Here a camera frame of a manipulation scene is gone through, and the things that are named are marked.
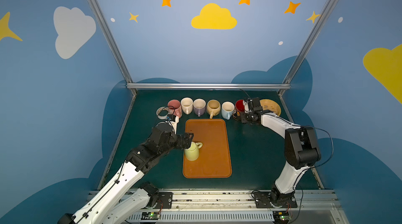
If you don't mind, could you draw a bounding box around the yellow-green ceramic mug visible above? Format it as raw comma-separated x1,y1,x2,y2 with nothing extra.
184,142,203,161

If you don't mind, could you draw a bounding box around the black patterned mug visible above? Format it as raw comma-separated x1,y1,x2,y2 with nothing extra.
232,100,246,122

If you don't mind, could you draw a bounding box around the light blue ceramic mug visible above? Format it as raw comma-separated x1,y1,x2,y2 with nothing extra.
221,102,235,120

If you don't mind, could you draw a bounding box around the pink ghost pattern mug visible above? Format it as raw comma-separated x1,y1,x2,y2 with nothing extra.
167,100,182,118

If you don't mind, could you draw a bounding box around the white ceramic mug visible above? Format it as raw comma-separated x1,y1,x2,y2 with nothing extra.
181,97,193,115

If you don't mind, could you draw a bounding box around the purple ceramic mug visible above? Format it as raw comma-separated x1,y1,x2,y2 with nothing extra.
193,99,206,117

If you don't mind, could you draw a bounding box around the beige ceramic teapot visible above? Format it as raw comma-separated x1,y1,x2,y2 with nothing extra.
206,100,221,119

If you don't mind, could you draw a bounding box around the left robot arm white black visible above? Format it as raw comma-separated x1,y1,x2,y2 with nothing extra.
58,123,194,224

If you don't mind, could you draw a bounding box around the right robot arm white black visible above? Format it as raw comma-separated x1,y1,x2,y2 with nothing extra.
241,97,321,208

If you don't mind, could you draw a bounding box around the yellow bamboo steamer basket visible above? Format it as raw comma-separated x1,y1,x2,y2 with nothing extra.
260,99,281,116

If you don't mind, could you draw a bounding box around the large patterned tape roll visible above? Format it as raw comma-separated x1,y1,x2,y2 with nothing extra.
156,106,171,120

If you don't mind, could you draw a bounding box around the orange rectangular tray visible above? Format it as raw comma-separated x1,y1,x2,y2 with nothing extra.
183,119,232,179

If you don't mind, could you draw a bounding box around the left controller circuit board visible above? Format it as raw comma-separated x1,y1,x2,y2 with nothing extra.
140,212,161,221

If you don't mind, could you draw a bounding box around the controller circuit board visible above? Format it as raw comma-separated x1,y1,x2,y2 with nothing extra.
273,211,291,224
140,212,161,221

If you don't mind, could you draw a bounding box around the right controller circuit board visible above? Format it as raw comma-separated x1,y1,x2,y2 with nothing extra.
273,211,291,224

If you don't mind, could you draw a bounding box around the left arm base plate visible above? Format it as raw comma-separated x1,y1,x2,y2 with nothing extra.
146,192,173,209

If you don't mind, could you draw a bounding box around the aluminium front rail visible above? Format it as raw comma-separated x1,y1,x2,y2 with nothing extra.
121,189,349,224

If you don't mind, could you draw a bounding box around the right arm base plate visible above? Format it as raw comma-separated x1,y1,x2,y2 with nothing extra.
251,190,298,208

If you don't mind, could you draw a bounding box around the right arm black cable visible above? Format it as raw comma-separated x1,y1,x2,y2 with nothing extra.
306,125,334,170

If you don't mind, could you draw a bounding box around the aluminium frame right post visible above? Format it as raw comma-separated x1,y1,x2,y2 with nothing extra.
278,0,339,98

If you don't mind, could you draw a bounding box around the aluminium frame post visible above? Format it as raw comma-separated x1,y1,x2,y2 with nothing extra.
87,0,133,85
278,0,339,98

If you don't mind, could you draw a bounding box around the aluminium frame left post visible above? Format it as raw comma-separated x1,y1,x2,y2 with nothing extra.
87,0,133,85

